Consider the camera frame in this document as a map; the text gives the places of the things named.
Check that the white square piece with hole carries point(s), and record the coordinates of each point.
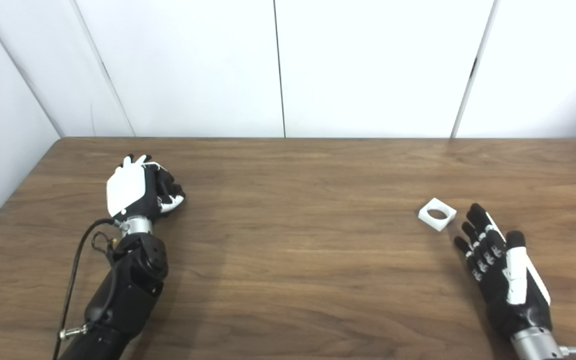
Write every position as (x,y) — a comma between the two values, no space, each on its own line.
(443,224)

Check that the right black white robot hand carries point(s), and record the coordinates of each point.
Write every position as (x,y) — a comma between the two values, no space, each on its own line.
(515,280)

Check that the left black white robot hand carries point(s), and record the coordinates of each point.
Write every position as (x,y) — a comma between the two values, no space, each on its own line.
(125,190)

